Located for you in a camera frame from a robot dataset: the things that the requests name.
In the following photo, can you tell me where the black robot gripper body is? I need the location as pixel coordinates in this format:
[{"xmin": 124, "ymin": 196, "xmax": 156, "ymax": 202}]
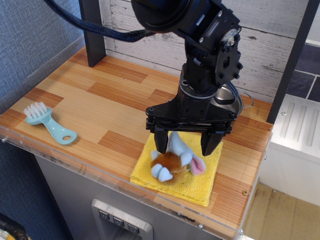
[{"xmin": 145, "ymin": 79, "xmax": 237, "ymax": 135}]

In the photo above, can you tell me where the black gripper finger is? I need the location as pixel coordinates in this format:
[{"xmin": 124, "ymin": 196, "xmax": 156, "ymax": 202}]
[
  {"xmin": 154, "ymin": 128, "xmax": 169, "ymax": 154},
  {"xmin": 200, "ymin": 131, "xmax": 225, "ymax": 156}
]

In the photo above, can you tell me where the blue and brown plush toy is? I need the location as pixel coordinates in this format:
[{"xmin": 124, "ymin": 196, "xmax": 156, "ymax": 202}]
[{"xmin": 150, "ymin": 131, "xmax": 206, "ymax": 184}]

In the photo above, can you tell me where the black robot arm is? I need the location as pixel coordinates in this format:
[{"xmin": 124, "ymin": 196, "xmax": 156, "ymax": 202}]
[{"xmin": 131, "ymin": 0, "xmax": 243, "ymax": 156}]

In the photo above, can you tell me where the yellow folded napkin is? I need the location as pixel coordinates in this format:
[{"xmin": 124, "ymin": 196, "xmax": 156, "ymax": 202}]
[{"xmin": 130, "ymin": 131, "xmax": 223, "ymax": 207}]

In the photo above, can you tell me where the gray toy fridge cabinet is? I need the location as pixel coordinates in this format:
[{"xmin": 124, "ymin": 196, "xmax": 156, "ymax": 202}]
[{"xmin": 36, "ymin": 156, "xmax": 217, "ymax": 240}]

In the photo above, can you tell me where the small steel pot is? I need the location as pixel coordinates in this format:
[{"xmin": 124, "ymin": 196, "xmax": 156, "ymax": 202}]
[{"xmin": 210, "ymin": 81, "xmax": 254, "ymax": 116}]

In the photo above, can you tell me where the white grooved cabinet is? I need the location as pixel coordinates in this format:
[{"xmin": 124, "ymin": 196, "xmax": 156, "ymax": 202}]
[{"xmin": 259, "ymin": 94, "xmax": 320, "ymax": 205}]

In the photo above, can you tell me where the silver dispenser button panel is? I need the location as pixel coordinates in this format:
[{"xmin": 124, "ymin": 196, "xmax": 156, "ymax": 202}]
[{"xmin": 91, "ymin": 198, "xmax": 154, "ymax": 240}]

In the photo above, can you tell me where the light blue scrub brush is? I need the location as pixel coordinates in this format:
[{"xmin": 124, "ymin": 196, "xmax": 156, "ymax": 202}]
[{"xmin": 23, "ymin": 101, "xmax": 77, "ymax": 145}]

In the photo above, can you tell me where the clear acrylic edge guard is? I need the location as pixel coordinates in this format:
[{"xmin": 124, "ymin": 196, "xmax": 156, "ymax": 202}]
[{"xmin": 0, "ymin": 118, "xmax": 272, "ymax": 240}]

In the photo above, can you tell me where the yellow and black object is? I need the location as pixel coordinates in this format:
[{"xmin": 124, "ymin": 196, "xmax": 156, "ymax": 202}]
[{"xmin": 0, "ymin": 213, "xmax": 31, "ymax": 240}]

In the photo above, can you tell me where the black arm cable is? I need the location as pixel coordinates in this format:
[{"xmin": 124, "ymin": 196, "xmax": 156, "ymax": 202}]
[{"xmin": 43, "ymin": 0, "xmax": 153, "ymax": 43}]

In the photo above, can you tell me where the left dark gray post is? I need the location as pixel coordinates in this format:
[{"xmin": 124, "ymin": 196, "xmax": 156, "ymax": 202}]
[{"xmin": 78, "ymin": 0, "xmax": 106, "ymax": 67}]

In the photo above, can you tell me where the dark gray post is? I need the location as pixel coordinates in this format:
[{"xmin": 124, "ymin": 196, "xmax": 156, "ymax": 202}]
[
  {"xmin": 266, "ymin": 0, "xmax": 320, "ymax": 124},
  {"xmin": 78, "ymin": 0, "xmax": 106, "ymax": 67}
]

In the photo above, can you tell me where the right dark gray post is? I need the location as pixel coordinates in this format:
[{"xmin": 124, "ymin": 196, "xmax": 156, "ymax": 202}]
[{"xmin": 266, "ymin": 0, "xmax": 320, "ymax": 124}]

